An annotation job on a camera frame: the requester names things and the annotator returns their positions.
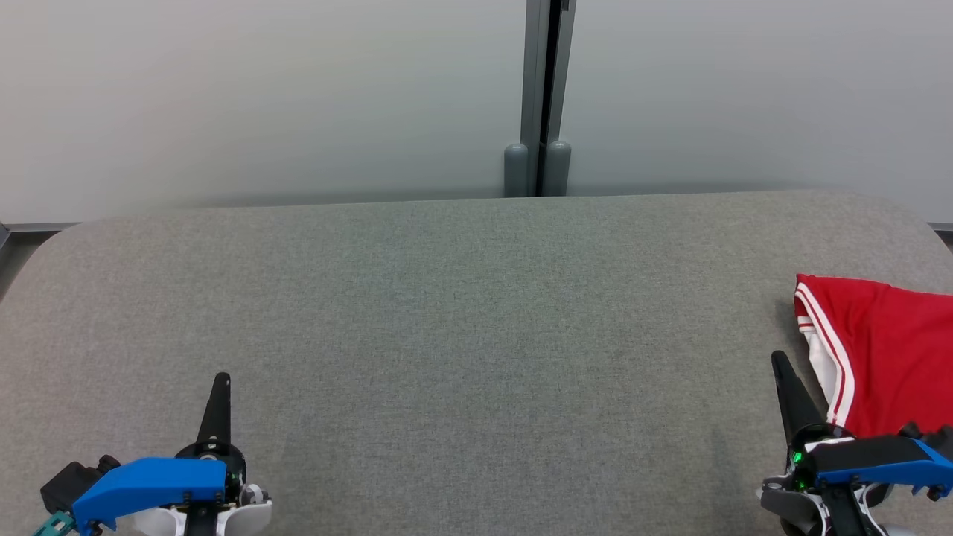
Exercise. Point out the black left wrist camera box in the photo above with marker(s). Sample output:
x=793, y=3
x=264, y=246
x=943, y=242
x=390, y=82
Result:
x=71, y=484

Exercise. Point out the grey cylindrical door stopper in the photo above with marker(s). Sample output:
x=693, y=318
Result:
x=558, y=170
x=516, y=171

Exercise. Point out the red jersey shirt white sleeves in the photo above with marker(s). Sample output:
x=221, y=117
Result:
x=893, y=350

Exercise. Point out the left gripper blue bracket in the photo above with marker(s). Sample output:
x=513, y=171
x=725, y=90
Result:
x=149, y=484

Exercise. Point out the grey door frame post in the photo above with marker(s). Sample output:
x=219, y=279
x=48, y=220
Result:
x=547, y=67

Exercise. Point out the grey fabric sofa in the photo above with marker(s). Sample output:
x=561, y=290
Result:
x=447, y=335

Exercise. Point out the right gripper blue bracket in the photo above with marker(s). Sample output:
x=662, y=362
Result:
x=871, y=458

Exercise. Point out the teal left camera connector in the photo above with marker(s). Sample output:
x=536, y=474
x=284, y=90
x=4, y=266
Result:
x=53, y=527

